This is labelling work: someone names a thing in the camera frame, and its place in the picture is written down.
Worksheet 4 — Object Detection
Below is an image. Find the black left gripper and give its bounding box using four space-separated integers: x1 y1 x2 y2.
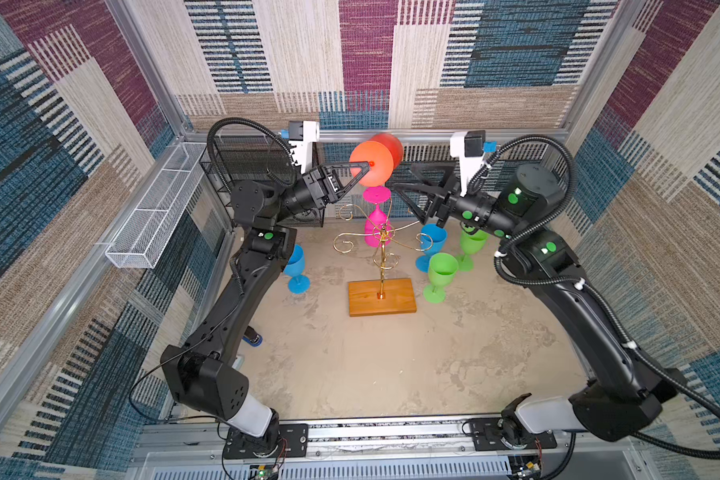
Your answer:
269 171 364 234

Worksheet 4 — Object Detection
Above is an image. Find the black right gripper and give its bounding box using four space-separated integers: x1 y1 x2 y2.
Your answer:
395 161 523 243

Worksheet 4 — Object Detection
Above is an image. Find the red wine glass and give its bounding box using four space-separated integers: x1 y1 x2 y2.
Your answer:
349 133 404 187

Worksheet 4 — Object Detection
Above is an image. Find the blue wine glass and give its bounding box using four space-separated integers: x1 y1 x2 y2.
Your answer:
415 224 448 273
284 245 311 295

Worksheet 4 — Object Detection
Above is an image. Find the pink wine glass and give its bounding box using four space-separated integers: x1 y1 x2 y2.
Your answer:
363 185 391 248

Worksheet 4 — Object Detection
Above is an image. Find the green wine glass front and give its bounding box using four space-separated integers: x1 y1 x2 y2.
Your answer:
456 229 489 272

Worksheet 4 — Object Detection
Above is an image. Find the green wine glass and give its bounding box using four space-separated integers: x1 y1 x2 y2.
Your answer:
423 252 459 304
456 229 489 272

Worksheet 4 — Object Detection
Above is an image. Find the green wine glass back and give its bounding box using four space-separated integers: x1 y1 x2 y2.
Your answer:
423 252 459 304

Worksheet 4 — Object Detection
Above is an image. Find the blue wine glass front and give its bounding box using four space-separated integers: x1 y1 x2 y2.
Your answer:
284 245 311 295

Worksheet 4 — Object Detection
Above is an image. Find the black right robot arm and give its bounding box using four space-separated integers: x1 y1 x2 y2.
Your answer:
392 135 720 460

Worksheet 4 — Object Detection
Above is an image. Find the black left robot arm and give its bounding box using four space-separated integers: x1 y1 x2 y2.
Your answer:
158 117 375 457

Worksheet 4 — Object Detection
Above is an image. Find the wooden rack base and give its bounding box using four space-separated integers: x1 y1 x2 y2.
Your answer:
348 278 417 317

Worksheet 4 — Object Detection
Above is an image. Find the black mesh shelf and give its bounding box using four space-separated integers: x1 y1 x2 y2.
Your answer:
206 131 324 229

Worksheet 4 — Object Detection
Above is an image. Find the blue stapler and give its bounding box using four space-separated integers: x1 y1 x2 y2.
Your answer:
243 326 263 347

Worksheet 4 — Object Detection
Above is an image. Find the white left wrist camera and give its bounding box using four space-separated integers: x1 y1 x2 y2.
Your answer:
281 121 320 174

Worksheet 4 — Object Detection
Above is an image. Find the gold wire glass rack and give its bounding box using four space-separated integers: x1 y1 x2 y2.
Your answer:
333 204 422 281

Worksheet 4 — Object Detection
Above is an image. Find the white mesh wall basket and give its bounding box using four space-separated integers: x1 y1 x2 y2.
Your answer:
105 142 206 269

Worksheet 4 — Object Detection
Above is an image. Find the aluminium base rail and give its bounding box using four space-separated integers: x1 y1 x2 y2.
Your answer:
126 414 660 479

